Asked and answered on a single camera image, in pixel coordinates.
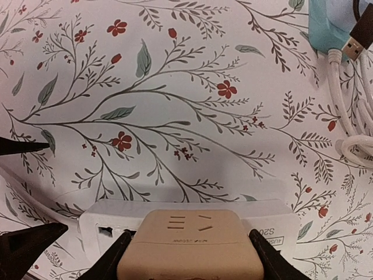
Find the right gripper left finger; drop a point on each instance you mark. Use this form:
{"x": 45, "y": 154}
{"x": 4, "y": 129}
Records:
{"x": 106, "y": 267}

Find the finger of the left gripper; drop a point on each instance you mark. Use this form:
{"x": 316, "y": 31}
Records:
{"x": 10, "y": 147}
{"x": 20, "y": 249}

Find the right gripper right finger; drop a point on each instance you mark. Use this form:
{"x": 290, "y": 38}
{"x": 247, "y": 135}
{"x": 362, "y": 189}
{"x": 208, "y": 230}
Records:
{"x": 275, "y": 266}

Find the white power strip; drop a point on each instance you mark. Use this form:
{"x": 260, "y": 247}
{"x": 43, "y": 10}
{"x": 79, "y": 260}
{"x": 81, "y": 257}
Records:
{"x": 105, "y": 221}

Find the beige charger plug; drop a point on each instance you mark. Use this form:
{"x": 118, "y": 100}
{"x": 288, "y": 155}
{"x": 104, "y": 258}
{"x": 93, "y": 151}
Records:
{"x": 190, "y": 244}

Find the teal blue power strip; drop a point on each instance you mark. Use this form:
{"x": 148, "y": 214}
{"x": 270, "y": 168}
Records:
{"x": 322, "y": 35}

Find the light blue charger plug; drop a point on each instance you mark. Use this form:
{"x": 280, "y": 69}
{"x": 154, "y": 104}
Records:
{"x": 341, "y": 14}

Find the floral table cloth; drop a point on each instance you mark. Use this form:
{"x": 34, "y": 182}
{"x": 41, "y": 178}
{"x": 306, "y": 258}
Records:
{"x": 181, "y": 101}

